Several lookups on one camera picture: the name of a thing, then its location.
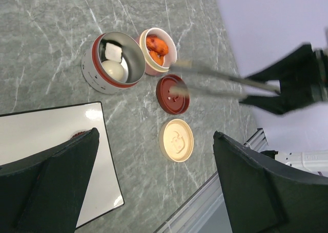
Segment sushi roll piece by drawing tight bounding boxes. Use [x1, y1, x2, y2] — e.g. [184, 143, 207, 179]
[99, 40, 122, 63]

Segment red round lid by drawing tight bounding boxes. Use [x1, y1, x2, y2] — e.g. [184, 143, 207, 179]
[156, 74, 190, 115]

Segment metal serving tongs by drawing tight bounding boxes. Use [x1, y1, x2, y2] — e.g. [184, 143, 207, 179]
[169, 60, 281, 100]

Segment white square plate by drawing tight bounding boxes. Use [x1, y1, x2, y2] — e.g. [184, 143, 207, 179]
[1, 101, 125, 228]

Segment metal lunch tin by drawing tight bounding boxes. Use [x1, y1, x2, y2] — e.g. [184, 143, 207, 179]
[81, 32, 146, 94]

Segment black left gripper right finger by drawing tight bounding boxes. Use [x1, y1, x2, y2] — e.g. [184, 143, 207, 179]
[213, 132, 327, 232]

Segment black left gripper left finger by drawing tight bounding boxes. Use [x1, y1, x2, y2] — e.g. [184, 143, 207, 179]
[1, 128, 99, 232]

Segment pink lunch bowl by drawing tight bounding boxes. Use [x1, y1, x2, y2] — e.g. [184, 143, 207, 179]
[136, 28, 177, 76]

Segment orange fried chicken piece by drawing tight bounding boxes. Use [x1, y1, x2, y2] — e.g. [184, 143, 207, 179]
[146, 35, 169, 56]

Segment beige round lid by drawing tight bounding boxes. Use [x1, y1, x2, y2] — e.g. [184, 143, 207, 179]
[159, 118, 194, 163]

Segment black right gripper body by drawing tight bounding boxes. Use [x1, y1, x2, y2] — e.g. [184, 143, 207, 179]
[310, 49, 327, 104]

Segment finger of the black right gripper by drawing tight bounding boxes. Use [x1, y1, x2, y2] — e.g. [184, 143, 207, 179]
[239, 88, 315, 115]
[247, 44, 317, 86]

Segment orange fried shrimp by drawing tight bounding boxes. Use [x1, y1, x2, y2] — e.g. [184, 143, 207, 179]
[149, 51, 164, 66]

